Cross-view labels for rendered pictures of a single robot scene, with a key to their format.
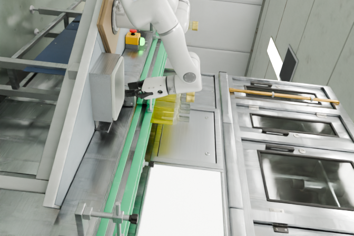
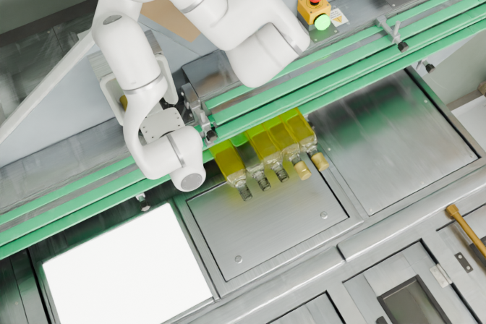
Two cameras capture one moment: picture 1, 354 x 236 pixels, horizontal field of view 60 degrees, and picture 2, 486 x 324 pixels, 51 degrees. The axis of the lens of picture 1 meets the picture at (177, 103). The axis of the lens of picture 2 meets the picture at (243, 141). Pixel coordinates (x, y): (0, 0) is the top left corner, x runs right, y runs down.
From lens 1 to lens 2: 1.19 m
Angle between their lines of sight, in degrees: 49
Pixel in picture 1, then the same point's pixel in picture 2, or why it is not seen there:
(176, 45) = (127, 116)
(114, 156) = (87, 164)
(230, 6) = not seen: outside the picture
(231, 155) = (260, 295)
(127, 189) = (53, 210)
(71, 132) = (27, 113)
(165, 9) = (114, 59)
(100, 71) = (97, 64)
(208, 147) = (253, 254)
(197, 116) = (315, 200)
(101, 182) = (43, 180)
